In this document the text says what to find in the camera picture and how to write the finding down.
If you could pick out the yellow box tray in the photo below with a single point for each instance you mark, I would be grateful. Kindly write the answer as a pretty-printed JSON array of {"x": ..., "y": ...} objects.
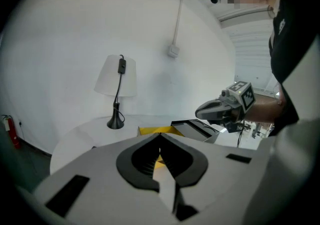
[{"x": 152, "y": 130}]

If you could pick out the red fire extinguisher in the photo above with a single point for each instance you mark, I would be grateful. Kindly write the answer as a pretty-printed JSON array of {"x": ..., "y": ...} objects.
[{"x": 12, "y": 131}]

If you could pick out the person's black and white jacket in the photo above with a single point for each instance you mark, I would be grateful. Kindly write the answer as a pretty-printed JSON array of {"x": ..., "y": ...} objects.
[{"x": 297, "y": 69}]

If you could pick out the white table lamp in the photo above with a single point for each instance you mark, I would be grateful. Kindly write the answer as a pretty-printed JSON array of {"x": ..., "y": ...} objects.
[{"x": 115, "y": 79}]

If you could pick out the black box lid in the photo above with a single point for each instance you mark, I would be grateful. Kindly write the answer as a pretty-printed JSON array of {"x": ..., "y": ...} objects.
[{"x": 197, "y": 126}]

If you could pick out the unlit linear ceiling fixture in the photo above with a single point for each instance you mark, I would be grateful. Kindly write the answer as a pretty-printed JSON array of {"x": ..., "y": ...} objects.
[{"x": 245, "y": 14}]

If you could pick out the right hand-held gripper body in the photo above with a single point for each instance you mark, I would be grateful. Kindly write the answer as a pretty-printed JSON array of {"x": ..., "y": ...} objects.
[{"x": 246, "y": 96}]

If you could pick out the white wall conduit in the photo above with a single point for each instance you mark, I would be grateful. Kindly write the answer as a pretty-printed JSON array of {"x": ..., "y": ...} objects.
[{"x": 178, "y": 14}]

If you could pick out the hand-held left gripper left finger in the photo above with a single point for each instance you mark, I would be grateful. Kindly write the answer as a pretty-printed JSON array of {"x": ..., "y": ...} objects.
[{"x": 100, "y": 169}]

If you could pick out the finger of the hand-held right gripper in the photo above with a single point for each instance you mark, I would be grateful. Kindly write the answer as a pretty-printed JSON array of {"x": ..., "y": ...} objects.
[
  {"x": 212, "y": 104},
  {"x": 215, "y": 114}
]

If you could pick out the person's right forearm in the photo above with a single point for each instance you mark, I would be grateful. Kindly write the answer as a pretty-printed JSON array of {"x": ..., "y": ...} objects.
[{"x": 265, "y": 110}]

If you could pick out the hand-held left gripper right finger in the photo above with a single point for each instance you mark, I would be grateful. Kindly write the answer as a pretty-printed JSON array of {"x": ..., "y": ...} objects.
[{"x": 225, "y": 174}]

